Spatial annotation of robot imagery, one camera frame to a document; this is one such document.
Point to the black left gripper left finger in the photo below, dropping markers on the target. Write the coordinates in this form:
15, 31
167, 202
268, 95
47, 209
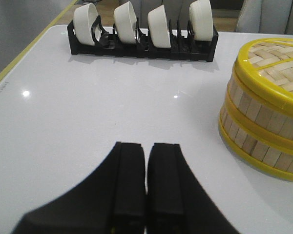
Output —
111, 200

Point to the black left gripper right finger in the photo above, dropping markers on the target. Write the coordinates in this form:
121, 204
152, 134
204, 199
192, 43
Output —
176, 201

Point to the yellow bamboo steamer lid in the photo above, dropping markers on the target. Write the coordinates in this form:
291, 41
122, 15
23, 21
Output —
265, 68

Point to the white bowl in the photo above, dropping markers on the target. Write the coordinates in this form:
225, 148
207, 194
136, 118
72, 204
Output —
200, 16
83, 19
125, 22
157, 24

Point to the grey chair middle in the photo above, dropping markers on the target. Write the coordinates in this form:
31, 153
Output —
266, 17

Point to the black bowl rack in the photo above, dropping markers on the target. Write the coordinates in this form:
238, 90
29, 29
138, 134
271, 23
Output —
182, 48

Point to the bamboo steamer basket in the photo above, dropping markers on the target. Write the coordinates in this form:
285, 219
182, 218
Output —
270, 160
257, 117

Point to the white bowl right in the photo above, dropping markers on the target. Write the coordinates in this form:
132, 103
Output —
200, 16

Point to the white bowl far left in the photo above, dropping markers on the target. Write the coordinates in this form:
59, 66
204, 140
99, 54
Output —
83, 19

